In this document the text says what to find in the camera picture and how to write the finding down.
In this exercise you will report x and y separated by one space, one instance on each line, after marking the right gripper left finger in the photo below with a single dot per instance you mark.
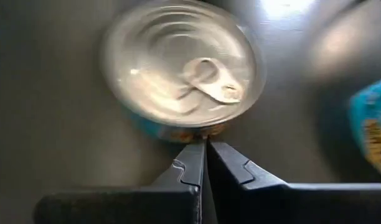
184 174

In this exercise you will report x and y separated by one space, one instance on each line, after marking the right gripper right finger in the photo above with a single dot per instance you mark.
228 169

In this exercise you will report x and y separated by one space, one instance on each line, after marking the teal yellow label tuna can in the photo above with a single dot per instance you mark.
371 124
178 62

